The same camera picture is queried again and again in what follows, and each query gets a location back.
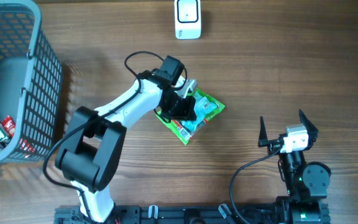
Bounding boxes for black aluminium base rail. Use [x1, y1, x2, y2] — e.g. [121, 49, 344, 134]
[53, 203, 331, 224]

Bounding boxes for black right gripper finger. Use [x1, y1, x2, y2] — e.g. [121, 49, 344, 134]
[299, 109, 318, 134]
[258, 116, 268, 146]

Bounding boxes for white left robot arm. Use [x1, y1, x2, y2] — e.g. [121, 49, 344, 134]
[55, 70, 197, 223]

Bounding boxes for red snack stick packet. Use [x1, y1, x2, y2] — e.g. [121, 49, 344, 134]
[1, 116, 16, 138]

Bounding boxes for grey plastic mesh basket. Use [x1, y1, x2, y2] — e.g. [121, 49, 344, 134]
[0, 1, 63, 163]

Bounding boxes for white barcode scanner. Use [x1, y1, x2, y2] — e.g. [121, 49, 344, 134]
[174, 0, 201, 40]

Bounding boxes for light teal wipes packet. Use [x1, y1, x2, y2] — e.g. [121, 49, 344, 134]
[181, 96, 218, 133]

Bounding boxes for green gummy candy bag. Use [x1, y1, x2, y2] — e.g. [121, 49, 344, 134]
[156, 88, 225, 145]

